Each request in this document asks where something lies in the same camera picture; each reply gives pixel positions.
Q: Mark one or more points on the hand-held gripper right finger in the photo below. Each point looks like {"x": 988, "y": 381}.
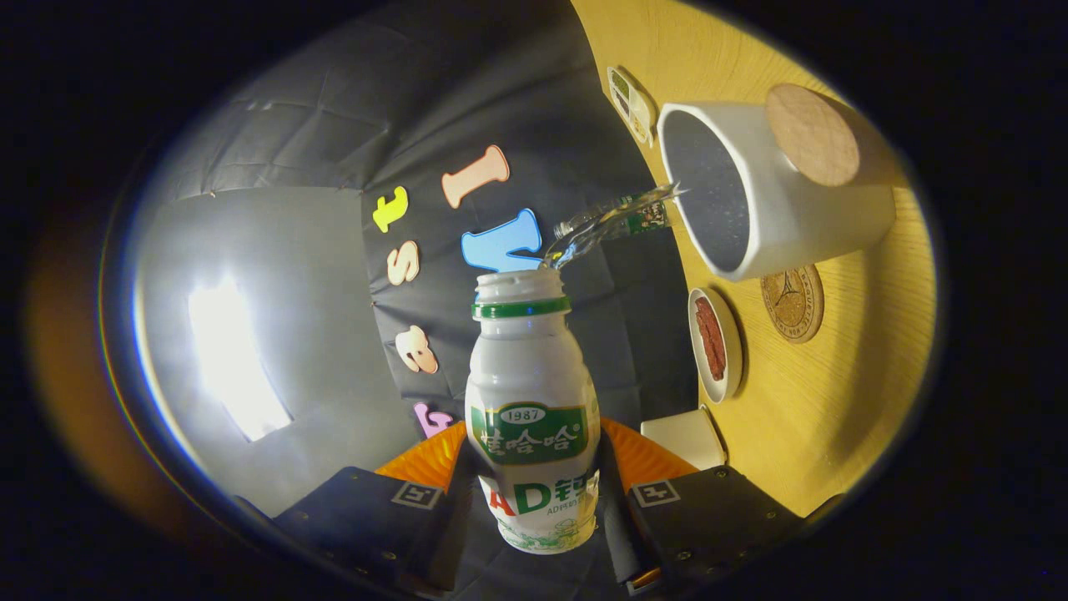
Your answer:
{"x": 717, "y": 517}

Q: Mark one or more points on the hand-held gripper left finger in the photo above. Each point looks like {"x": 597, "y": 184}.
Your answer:
{"x": 367, "y": 526}

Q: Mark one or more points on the white juice bottle green label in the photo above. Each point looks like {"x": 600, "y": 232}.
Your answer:
{"x": 530, "y": 376}

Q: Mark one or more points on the round cork coaster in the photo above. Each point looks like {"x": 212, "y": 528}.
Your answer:
{"x": 793, "y": 305}

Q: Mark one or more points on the clear plastic water bottle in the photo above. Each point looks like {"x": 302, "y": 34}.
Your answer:
{"x": 609, "y": 224}

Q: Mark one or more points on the cream toaster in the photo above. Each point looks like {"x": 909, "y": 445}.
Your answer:
{"x": 684, "y": 438}

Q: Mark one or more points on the wooden table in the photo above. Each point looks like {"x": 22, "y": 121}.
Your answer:
{"x": 834, "y": 401}

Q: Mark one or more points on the grey round plate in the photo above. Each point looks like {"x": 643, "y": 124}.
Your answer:
{"x": 731, "y": 351}

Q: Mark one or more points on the red meat slices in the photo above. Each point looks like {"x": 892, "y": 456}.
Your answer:
{"x": 711, "y": 338}

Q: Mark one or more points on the ceiling light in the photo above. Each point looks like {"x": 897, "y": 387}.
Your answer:
{"x": 234, "y": 359}

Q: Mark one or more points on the white divided bean tray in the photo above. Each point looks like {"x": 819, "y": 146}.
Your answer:
{"x": 641, "y": 108}

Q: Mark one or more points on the black backdrop cloth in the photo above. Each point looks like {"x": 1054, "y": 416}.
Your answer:
{"x": 467, "y": 100}

